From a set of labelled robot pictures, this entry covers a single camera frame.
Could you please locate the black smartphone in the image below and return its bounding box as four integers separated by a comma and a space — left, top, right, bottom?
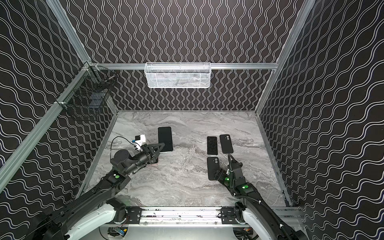
152, 157, 159, 164
158, 127, 174, 153

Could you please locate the black phone case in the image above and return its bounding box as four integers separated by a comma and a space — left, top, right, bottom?
220, 134, 234, 154

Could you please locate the black phone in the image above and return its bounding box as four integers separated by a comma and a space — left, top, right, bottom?
207, 136, 218, 156

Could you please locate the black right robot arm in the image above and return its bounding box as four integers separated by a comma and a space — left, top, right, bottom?
209, 159, 308, 240

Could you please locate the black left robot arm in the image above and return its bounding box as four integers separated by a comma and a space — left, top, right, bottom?
23, 143, 165, 240

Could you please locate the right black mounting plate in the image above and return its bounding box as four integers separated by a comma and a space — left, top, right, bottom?
218, 207, 244, 225

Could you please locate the black mounting plate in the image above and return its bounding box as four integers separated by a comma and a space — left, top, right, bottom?
218, 207, 244, 225
113, 207, 143, 225

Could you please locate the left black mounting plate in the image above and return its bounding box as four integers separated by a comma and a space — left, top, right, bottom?
113, 207, 143, 225

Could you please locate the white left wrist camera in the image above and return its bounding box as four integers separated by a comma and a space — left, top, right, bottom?
132, 135, 146, 152

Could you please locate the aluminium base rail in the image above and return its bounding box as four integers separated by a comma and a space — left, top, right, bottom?
59, 205, 304, 227

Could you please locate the black corrugated cable conduit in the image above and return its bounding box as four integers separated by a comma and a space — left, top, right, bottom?
236, 194, 293, 240

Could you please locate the white wire mesh basket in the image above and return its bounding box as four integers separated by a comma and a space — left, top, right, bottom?
144, 62, 212, 89

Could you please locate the black wire basket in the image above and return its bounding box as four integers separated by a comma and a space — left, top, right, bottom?
59, 66, 118, 122

